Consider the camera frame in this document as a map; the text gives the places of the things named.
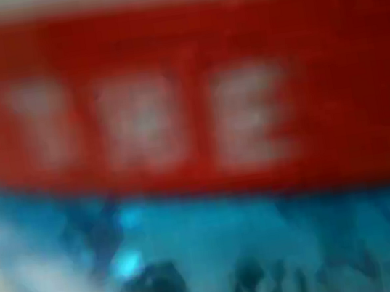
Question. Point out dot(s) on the clear plastic water bottle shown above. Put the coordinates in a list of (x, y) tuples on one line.
[(190, 117)]

